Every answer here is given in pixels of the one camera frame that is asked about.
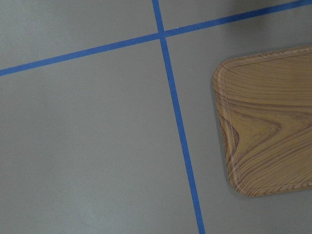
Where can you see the wooden tray board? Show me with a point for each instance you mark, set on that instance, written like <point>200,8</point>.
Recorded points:
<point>264,103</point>

